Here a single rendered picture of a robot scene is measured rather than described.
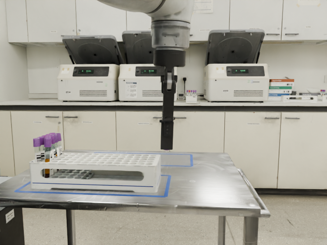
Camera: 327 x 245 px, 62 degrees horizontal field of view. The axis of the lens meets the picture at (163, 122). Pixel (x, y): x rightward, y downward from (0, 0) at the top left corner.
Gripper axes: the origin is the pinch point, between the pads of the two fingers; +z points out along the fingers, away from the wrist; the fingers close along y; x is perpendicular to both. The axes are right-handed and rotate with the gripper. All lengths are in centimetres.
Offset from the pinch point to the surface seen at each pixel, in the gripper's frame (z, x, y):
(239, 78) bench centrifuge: -9, 70, -187
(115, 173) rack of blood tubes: 11.3, -13.1, -1.6
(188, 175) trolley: 11.8, 6.1, -2.8
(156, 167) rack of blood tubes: 5.6, -2.3, 8.4
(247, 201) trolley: 10.4, 16.8, 13.7
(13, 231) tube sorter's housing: 40, -51, -19
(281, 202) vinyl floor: 101, 111, -163
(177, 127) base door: 38, 15, -186
